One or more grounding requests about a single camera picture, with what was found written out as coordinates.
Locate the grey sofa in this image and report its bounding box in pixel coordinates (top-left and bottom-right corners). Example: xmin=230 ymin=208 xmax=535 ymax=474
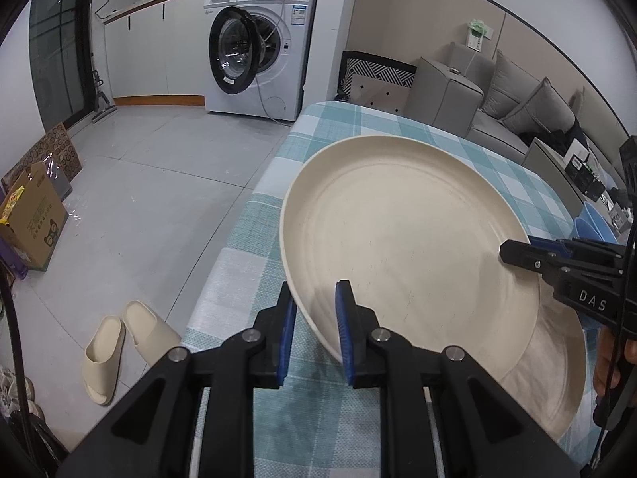
xmin=403 ymin=42 xmax=630 ymax=165

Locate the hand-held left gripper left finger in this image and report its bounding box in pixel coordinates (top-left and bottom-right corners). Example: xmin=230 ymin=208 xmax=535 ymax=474
xmin=55 ymin=281 xmax=299 ymax=478

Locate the teal checkered tablecloth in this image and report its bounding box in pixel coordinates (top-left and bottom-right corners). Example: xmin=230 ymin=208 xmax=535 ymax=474
xmin=182 ymin=101 xmax=598 ymax=478

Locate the dark clothing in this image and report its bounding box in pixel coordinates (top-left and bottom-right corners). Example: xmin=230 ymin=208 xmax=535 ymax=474
xmin=520 ymin=128 xmax=583 ymax=153

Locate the grey cushion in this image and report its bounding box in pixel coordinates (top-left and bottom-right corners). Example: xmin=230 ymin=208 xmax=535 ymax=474
xmin=482 ymin=50 xmax=543 ymax=120
xmin=502 ymin=77 xmax=578 ymax=135

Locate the open cardboard box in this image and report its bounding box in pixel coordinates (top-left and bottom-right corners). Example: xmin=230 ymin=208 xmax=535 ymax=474
xmin=0 ymin=162 xmax=69 ymax=272

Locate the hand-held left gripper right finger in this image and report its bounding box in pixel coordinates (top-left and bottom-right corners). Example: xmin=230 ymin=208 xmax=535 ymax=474
xmin=334 ymin=280 xmax=580 ymax=478

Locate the beige slipper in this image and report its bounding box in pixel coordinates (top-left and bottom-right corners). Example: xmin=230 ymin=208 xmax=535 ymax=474
xmin=122 ymin=300 xmax=182 ymax=366
xmin=82 ymin=316 xmax=125 ymax=406

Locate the large cream plate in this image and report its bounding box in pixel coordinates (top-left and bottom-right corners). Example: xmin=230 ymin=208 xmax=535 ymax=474
xmin=279 ymin=135 xmax=544 ymax=382
xmin=500 ymin=304 xmax=587 ymax=445

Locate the black box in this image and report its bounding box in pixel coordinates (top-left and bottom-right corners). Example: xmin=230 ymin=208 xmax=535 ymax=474
xmin=565 ymin=152 xmax=605 ymax=200

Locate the grey side table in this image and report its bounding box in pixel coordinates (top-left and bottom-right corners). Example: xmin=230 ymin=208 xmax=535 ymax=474
xmin=522 ymin=138 xmax=598 ymax=220

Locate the green white wall charger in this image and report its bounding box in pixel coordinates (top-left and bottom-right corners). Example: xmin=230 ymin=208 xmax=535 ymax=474
xmin=465 ymin=19 xmax=493 ymax=51

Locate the light blue bowl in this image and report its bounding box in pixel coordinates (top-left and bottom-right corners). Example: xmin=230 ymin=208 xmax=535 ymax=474
xmin=581 ymin=202 xmax=614 ymax=242

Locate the grey stick vacuum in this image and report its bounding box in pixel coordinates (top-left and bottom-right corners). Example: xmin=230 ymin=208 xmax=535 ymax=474
xmin=91 ymin=50 xmax=117 ymax=123

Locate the person's right hand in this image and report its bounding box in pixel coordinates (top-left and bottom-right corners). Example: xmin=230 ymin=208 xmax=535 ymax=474
xmin=592 ymin=331 xmax=623 ymax=400

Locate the glass sliding door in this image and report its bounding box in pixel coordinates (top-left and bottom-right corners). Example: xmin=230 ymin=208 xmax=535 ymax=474
xmin=27 ymin=0 xmax=95 ymax=120

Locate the white lower kitchen cabinet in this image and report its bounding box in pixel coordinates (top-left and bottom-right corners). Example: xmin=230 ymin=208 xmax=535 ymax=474
xmin=102 ymin=0 xmax=212 ymax=108

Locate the white washing machine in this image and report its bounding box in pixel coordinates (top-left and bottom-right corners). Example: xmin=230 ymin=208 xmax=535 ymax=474
xmin=204 ymin=0 xmax=319 ymax=123

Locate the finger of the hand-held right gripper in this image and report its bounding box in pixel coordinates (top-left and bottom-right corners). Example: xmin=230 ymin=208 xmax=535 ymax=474
xmin=499 ymin=240 xmax=625 ymax=287
xmin=528 ymin=236 xmax=625 ymax=262

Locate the patterned flat cardboard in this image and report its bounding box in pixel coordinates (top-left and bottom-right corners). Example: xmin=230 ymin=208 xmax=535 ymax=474
xmin=0 ymin=122 xmax=83 ymax=195

